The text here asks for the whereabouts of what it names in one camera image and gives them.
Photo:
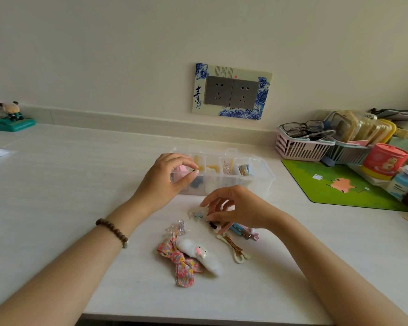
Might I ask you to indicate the person's left forearm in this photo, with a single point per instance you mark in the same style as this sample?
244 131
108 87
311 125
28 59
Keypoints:
64 268

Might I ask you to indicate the person's right forearm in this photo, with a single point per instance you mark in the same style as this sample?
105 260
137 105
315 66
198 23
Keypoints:
329 268

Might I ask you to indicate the pink plastic basket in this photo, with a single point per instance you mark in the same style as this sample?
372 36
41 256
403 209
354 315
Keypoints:
302 149

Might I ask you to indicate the light blue hair clip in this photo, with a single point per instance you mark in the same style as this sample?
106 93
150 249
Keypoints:
238 229

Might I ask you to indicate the red round tin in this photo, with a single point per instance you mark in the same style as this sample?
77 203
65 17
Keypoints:
384 162

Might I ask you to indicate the white blue bottle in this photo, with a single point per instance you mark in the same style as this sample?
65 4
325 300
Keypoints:
401 186

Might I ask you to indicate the black framed glasses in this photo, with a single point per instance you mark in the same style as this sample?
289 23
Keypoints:
301 127

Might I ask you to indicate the green figurine base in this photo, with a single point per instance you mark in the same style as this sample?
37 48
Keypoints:
10 124

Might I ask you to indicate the small black white clip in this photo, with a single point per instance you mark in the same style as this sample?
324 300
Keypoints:
215 228

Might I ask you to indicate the blue floral socket frame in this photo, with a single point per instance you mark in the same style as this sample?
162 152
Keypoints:
199 95

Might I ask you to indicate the white bear hair clip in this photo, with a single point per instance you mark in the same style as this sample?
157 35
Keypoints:
227 167

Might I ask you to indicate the light green box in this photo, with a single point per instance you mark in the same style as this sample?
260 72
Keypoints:
406 147

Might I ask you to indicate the floral fabric hair bow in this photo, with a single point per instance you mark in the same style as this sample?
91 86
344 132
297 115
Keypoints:
182 266

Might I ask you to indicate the grey blue bow clip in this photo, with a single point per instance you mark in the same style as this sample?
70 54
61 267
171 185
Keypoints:
197 214

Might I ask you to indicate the white fluffy hair clip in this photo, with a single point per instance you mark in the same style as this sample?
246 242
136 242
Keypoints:
204 258

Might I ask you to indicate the beige striped hair clip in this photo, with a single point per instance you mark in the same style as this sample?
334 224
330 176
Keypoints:
234 249

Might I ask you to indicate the person's right hand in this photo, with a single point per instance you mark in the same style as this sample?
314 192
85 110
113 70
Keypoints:
248 208

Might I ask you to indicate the small bear figurine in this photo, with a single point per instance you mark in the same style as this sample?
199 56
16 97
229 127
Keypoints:
12 110

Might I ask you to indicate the grey wall socket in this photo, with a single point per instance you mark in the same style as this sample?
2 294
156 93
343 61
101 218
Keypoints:
218 90
244 94

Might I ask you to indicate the pink plush hair accessory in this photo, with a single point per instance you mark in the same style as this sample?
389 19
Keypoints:
181 173

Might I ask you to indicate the white teal plastic basket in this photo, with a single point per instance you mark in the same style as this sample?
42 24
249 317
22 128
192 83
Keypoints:
346 154

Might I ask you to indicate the blue patterned hair clip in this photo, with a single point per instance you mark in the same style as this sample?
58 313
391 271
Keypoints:
246 170

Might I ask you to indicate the dark blue small clip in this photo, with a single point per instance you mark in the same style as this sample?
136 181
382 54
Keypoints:
327 161

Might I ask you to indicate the dark blue hair accessory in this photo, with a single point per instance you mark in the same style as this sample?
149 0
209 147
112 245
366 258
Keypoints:
198 183

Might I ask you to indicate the clear plastic compartment box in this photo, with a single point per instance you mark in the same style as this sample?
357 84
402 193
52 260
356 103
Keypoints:
255 176

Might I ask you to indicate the person's left hand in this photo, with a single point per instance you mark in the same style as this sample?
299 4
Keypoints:
159 186

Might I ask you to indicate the stack of clear yellow cases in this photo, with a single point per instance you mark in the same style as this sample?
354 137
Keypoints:
360 127

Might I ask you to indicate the clear sparkly bow clip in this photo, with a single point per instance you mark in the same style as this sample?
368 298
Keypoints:
178 228

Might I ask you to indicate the person's left thumb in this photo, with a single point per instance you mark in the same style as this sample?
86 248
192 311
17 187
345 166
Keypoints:
187 180

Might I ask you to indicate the pink brown hair clip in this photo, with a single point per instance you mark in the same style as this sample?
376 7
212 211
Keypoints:
251 234

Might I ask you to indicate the green cartoon mouse mat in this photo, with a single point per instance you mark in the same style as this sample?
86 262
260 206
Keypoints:
336 191

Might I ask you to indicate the person's right thumb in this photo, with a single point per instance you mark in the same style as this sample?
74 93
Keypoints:
221 219

